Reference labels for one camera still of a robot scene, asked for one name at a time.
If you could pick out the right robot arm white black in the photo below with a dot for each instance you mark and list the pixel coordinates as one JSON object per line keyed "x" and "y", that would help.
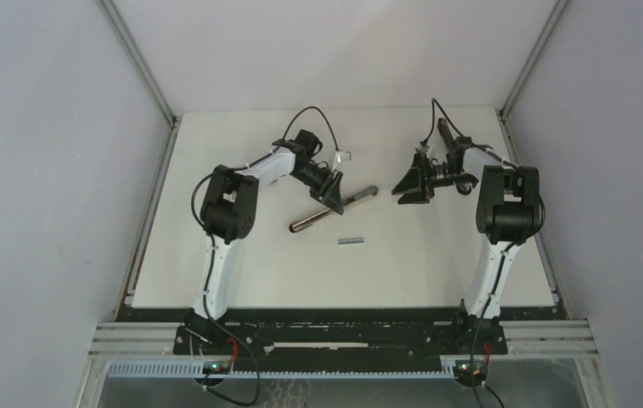
{"x": 509, "y": 211}

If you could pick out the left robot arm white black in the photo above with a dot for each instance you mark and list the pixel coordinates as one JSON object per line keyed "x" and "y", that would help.
{"x": 228, "y": 211}

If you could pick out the controller board with wires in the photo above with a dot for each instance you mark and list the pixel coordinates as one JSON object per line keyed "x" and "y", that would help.
{"x": 209, "y": 384}
{"x": 474, "y": 375}

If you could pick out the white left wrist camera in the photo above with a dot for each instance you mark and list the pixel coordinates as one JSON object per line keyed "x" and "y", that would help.
{"x": 341, "y": 156}

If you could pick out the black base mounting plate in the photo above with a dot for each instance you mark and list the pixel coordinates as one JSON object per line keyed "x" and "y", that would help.
{"x": 340, "y": 339}

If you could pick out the left controller board with wires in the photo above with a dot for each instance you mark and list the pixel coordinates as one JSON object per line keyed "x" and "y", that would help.
{"x": 209, "y": 384}

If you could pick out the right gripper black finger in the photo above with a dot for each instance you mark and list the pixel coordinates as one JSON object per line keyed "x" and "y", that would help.
{"x": 409, "y": 199}
{"x": 409, "y": 183}

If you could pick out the white cable duct strip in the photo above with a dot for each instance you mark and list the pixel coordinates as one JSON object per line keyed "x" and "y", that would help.
{"x": 441, "y": 369}

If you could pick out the right controller board with wires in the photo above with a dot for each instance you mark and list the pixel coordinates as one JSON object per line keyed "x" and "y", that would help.
{"x": 474, "y": 375}

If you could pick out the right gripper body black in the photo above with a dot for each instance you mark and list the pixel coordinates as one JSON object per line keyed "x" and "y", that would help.
{"x": 437, "y": 176}

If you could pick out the black stapler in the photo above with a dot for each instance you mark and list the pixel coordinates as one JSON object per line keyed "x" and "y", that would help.
{"x": 450, "y": 146}

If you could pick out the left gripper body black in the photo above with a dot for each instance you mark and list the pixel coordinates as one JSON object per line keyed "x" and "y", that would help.
{"x": 321, "y": 186}

